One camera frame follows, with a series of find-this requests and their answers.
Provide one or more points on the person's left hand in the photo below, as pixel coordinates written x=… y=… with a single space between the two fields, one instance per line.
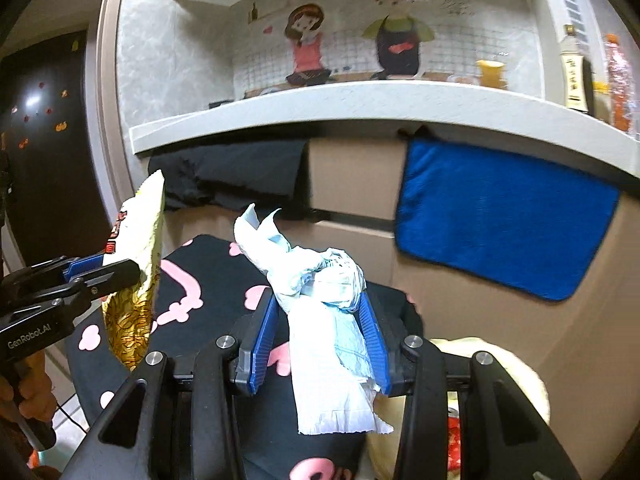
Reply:
x=41 y=385

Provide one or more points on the black printed tablecloth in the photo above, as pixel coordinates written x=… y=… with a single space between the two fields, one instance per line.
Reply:
x=210 y=280

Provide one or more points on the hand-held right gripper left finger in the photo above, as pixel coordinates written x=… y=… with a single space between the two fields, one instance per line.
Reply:
x=260 y=340

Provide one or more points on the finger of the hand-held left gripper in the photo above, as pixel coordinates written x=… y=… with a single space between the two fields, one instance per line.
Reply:
x=112 y=277
x=82 y=266

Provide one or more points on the orange drink bottle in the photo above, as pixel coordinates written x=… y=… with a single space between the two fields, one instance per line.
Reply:
x=619 y=85

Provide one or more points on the yellow plastic bag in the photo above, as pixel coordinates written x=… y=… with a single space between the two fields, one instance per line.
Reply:
x=520 y=385

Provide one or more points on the black cloth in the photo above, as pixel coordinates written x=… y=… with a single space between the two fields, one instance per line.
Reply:
x=235 y=175

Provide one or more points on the yellow snack wrapper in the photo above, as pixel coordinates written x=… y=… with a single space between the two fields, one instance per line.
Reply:
x=140 y=240

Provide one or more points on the blue towel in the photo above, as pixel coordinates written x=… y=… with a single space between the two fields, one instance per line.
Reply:
x=500 y=220

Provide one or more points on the white kitchen counter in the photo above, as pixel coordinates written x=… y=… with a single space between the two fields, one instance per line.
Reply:
x=325 y=105

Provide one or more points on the black refrigerator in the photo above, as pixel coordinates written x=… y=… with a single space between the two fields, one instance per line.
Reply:
x=45 y=160

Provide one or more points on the white perforated panel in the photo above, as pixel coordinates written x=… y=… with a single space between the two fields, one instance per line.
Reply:
x=567 y=5

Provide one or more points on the white and blue paper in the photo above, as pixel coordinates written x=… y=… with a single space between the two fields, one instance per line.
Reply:
x=320 y=320

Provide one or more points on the yellow cup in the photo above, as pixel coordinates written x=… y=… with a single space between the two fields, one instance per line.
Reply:
x=490 y=74

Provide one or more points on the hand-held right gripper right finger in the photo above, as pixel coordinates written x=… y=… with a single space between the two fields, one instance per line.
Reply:
x=374 y=342

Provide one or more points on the sauce bottle with white label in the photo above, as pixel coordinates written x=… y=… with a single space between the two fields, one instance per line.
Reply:
x=575 y=75

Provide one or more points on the cartoon wall poster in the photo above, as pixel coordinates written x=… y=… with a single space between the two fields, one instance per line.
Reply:
x=350 y=35

